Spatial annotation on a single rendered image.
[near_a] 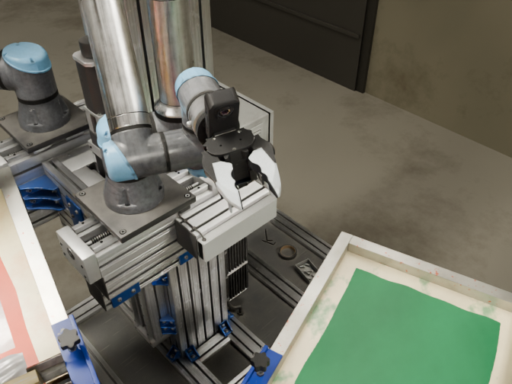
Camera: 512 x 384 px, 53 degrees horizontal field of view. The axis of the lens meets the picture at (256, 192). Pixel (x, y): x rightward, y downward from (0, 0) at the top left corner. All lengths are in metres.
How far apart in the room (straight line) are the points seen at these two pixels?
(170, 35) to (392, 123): 3.11
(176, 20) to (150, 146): 0.29
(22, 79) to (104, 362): 1.20
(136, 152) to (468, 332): 1.00
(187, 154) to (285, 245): 1.74
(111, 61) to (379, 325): 0.95
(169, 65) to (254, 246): 1.64
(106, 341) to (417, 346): 1.39
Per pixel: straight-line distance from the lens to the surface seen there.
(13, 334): 1.32
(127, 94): 0.95
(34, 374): 1.16
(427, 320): 1.50
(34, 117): 1.67
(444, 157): 3.81
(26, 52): 1.62
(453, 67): 3.94
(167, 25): 1.10
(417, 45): 4.03
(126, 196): 1.29
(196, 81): 0.90
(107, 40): 0.98
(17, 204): 1.45
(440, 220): 3.28
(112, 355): 2.33
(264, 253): 2.61
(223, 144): 0.75
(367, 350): 1.41
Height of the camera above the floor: 2.11
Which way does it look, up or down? 40 degrees down
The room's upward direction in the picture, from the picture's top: straight up
